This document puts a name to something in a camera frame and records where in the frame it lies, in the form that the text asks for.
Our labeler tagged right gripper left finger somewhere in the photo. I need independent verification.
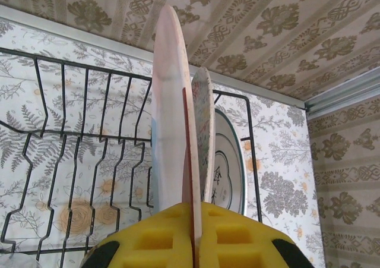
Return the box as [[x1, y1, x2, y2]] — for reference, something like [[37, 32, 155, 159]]
[[80, 201, 197, 268]]

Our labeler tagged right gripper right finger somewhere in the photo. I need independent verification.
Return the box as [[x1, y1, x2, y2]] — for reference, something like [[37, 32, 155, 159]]
[[198, 201, 314, 268]]

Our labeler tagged white plate with characters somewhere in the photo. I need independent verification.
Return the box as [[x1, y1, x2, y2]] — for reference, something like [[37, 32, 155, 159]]
[[212, 107, 247, 215]]

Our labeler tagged black wire dish rack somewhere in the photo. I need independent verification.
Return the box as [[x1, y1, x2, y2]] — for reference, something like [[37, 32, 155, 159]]
[[0, 46, 264, 268]]

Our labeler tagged multicolour patterned plate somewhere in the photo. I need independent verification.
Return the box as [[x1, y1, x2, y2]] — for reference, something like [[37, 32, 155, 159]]
[[189, 67, 217, 205]]

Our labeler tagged red-backed pastel plate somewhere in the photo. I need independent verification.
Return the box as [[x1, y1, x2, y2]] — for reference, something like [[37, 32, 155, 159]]
[[150, 5, 204, 268]]

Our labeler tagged floral table cloth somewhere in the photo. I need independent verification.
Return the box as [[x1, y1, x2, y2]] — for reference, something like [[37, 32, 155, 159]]
[[0, 15, 315, 268]]

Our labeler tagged aluminium table edge rail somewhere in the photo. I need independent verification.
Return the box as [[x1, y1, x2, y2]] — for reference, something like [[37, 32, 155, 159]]
[[0, 3, 309, 110]]

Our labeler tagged aluminium frame post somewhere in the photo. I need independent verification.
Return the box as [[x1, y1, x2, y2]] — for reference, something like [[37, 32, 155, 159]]
[[304, 68, 380, 116]]

